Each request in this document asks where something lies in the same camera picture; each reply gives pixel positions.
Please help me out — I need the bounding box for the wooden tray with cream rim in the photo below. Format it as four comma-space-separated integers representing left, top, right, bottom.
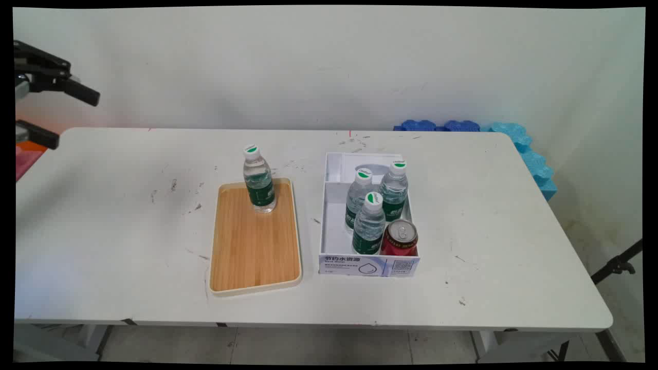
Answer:
208, 177, 303, 298

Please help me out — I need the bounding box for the clear water bottle green label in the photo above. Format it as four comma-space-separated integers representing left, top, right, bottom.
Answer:
243, 145, 277, 214
379, 160, 410, 223
352, 192, 386, 255
345, 168, 374, 234

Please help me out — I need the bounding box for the light blue foam mat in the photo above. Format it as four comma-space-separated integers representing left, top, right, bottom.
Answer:
481, 122, 558, 201

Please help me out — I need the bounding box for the white cardboard box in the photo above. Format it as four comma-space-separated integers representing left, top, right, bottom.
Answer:
318, 152, 421, 278

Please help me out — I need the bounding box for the white table leg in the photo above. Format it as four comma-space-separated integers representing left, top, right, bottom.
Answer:
77, 325, 113, 361

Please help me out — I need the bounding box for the pink object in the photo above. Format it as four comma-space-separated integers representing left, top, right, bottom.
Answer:
15, 148, 45, 181

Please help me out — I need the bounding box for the red soda can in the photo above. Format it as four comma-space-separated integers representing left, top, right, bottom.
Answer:
380, 219, 418, 256

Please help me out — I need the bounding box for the black tripod stand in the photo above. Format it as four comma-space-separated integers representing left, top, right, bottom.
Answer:
590, 239, 643, 286

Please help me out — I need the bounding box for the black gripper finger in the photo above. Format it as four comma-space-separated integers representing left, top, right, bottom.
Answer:
14, 41, 101, 107
15, 120, 60, 150

